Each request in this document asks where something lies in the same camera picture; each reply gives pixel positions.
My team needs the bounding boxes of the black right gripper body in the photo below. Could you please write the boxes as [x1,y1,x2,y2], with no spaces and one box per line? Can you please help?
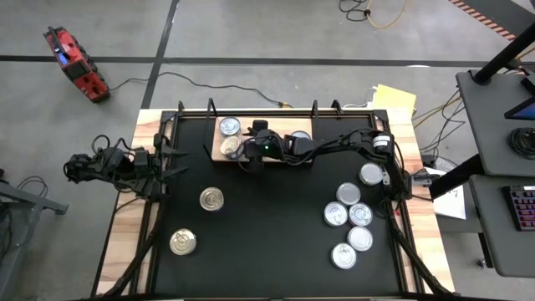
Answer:
[244,120,293,162]

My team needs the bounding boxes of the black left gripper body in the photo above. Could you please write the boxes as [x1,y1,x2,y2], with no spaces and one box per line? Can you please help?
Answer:
[135,133,168,200]

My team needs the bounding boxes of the gold lid seafood can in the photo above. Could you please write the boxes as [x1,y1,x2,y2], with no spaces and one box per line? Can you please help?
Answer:
[168,227,197,257]
[219,135,243,159]
[198,186,225,212]

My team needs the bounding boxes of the teal label seafood can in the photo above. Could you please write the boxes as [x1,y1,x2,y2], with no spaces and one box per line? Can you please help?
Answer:
[219,115,242,137]

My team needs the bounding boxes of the light wooden shelf board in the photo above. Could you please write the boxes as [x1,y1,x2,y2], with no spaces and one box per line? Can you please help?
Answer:
[211,116,313,164]

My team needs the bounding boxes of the silver can white green label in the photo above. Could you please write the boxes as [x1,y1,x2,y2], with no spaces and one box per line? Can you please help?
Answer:
[346,225,374,253]
[335,181,362,207]

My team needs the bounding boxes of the silver can green blue label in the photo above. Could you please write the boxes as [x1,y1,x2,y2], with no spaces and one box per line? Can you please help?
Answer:
[322,201,349,227]

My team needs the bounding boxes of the black table mat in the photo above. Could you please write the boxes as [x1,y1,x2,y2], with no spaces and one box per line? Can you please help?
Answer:
[152,116,402,296]

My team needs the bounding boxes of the silver can green red label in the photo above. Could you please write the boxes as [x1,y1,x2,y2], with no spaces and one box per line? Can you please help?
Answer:
[358,161,385,186]

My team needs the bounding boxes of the grey metal stand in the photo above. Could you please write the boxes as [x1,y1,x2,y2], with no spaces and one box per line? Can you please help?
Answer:
[0,181,70,301]

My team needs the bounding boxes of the red black power unit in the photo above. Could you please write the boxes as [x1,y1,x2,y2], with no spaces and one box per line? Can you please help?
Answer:
[43,25,111,104]

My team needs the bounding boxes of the silver can blue white label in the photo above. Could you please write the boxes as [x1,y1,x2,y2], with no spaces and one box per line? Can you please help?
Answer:
[330,242,358,270]

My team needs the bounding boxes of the yellow paper pad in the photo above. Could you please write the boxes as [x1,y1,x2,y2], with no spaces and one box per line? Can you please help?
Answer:
[371,83,418,117]

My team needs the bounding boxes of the black stand base bar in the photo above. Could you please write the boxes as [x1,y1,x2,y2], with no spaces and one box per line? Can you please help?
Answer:
[429,153,482,200]

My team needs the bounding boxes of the white paper sheet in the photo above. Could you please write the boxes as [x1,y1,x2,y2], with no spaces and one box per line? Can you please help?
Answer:
[432,183,467,221]

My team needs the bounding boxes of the grey desk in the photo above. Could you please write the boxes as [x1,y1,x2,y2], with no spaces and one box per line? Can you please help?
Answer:
[455,69,535,177]
[467,173,535,278]

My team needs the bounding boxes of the black pole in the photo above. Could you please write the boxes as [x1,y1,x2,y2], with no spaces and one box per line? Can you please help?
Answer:
[471,20,535,87]

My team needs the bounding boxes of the tablet screen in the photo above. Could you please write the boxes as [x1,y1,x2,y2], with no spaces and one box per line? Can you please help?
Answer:
[503,73,535,122]

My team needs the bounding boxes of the black keyboard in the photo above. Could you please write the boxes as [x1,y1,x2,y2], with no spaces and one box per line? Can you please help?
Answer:
[500,185,535,232]

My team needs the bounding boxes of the hazard striped floor mat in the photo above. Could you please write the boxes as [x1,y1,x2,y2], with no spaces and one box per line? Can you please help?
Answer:
[446,0,535,43]

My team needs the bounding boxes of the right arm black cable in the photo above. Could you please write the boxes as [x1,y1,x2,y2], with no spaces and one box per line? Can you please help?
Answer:
[237,150,265,173]

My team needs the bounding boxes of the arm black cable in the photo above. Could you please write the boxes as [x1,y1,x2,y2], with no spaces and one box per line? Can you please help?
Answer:
[237,150,265,173]
[90,133,140,156]

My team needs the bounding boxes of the black frame wooden shelf rack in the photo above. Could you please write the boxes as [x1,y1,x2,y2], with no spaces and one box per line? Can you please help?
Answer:
[202,98,321,166]

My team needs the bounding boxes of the long black floor cable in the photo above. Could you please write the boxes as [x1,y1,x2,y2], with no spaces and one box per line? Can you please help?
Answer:
[108,70,289,108]

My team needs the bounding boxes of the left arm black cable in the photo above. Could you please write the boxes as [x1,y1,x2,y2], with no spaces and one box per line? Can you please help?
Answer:
[90,133,140,156]

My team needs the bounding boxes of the thin black floor cable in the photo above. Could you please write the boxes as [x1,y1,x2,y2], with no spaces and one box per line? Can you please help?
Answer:
[14,175,49,197]

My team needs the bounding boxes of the black extension cable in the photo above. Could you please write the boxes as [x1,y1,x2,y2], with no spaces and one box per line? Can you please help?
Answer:
[338,0,373,23]

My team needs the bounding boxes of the black desk cables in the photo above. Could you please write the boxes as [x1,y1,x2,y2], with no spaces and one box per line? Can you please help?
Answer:
[411,87,467,151]

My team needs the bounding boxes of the yellow floor cable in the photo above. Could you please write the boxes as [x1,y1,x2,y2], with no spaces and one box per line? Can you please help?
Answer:
[367,0,409,29]

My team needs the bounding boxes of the coiled black cable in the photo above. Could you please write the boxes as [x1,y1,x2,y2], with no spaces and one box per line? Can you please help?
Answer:
[507,126,535,161]

